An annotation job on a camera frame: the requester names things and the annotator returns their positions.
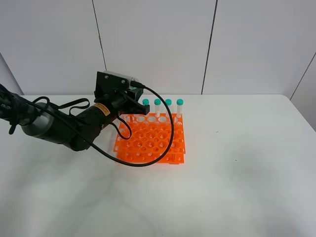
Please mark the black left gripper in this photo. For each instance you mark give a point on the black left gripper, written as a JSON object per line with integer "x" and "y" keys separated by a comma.
{"x": 121, "y": 103}

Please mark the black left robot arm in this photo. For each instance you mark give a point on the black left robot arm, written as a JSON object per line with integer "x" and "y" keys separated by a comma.
{"x": 71, "y": 125}

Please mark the rack tube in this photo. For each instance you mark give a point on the rack tube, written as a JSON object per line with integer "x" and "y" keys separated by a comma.
{"x": 179, "y": 103}
{"x": 157, "y": 103}
{"x": 168, "y": 109}
{"x": 145, "y": 102}

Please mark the orange test tube rack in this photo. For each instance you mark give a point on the orange test tube rack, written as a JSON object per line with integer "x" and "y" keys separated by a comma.
{"x": 150, "y": 137}

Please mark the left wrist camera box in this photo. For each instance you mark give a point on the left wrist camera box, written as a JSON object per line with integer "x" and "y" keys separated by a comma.
{"x": 111, "y": 87}

